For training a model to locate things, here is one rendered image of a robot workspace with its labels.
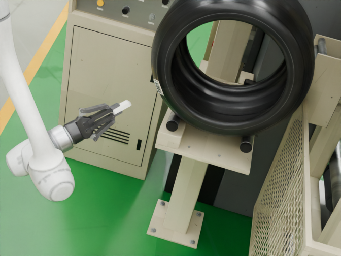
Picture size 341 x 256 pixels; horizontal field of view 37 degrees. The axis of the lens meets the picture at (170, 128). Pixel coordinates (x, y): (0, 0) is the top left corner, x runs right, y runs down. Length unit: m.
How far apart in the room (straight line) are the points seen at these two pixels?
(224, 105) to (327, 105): 0.41
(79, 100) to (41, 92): 0.84
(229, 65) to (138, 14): 0.61
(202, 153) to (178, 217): 0.77
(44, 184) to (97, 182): 1.41
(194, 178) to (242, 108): 0.56
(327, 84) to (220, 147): 0.48
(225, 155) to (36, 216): 1.14
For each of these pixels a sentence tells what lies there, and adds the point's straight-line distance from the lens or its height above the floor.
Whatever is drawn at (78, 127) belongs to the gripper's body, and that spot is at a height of 0.94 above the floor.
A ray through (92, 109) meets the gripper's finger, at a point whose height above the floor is 0.99.
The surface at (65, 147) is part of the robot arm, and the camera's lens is 1.66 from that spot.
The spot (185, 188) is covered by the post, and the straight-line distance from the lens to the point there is 2.49.
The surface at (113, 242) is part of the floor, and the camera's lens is 2.59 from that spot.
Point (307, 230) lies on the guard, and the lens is 1.47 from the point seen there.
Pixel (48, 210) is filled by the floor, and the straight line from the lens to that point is 2.71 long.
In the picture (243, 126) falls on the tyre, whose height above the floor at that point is 0.99.
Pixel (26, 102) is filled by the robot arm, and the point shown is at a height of 1.12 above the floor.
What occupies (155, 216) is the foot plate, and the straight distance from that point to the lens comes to 2.74.
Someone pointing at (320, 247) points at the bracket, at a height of 0.98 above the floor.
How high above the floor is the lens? 1.95
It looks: 35 degrees down
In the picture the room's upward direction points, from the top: 14 degrees clockwise
